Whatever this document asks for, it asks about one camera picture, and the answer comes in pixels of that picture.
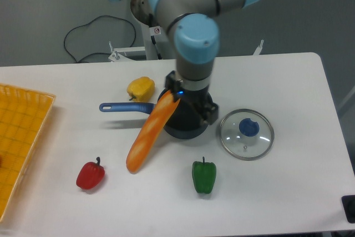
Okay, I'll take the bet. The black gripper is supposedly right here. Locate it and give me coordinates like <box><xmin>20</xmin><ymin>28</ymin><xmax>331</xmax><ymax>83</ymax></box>
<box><xmin>165</xmin><ymin>70</ymin><xmax>219</xmax><ymax>125</ymax></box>

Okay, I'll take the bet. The orange toy baguette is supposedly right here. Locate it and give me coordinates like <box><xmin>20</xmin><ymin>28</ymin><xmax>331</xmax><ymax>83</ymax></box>
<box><xmin>126</xmin><ymin>90</ymin><xmax>180</xmax><ymax>174</ymax></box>

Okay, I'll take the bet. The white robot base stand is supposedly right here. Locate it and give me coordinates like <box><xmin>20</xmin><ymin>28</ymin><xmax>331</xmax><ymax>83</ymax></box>
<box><xmin>108</xmin><ymin>0</ymin><xmax>178</xmax><ymax>62</ymax></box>

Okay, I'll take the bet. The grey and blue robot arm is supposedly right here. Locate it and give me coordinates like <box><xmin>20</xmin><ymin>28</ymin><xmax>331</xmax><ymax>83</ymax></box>
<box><xmin>148</xmin><ymin>0</ymin><xmax>259</xmax><ymax>124</ymax></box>

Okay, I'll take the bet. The glass lid with blue knob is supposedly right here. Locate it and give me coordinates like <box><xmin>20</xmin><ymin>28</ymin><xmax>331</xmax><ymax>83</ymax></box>
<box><xmin>218</xmin><ymin>108</ymin><xmax>275</xmax><ymax>161</ymax></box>

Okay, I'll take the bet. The yellow toy bell pepper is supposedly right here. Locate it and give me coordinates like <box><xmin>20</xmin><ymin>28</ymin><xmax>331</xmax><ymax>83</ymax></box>
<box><xmin>126</xmin><ymin>77</ymin><xmax>155</xmax><ymax>102</ymax></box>

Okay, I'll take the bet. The green toy bell pepper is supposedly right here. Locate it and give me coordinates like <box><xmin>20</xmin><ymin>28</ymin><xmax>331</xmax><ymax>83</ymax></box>
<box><xmin>191</xmin><ymin>157</ymin><xmax>217</xmax><ymax>194</ymax></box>

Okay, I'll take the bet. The red toy bell pepper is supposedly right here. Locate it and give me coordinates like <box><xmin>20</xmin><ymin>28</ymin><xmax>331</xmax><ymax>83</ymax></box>
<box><xmin>76</xmin><ymin>157</ymin><xmax>105</xmax><ymax>190</ymax></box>

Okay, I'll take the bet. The yellow plastic basket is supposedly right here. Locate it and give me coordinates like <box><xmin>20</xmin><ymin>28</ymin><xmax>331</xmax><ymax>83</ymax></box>
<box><xmin>1</xmin><ymin>83</ymin><xmax>56</xmax><ymax>221</ymax></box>

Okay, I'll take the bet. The black object at table corner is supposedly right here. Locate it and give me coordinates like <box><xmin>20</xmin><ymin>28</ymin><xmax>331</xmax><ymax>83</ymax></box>
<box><xmin>341</xmin><ymin>195</ymin><xmax>355</xmax><ymax>224</ymax></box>

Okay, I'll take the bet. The dark pot with blue handle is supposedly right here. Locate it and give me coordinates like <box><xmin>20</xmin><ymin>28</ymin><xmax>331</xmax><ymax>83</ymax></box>
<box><xmin>99</xmin><ymin>102</ymin><xmax>209</xmax><ymax>139</ymax></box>

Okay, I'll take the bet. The white bracket behind table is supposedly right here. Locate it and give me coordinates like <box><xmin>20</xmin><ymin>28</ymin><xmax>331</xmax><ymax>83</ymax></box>
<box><xmin>253</xmin><ymin>39</ymin><xmax>264</xmax><ymax>56</ymax></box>

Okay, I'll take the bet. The black cable on floor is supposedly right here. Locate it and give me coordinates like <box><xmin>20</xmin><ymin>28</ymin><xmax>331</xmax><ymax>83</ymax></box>
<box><xmin>63</xmin><ymin>15</ymin><xmax>137</xmax><ymax>63</ymax></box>

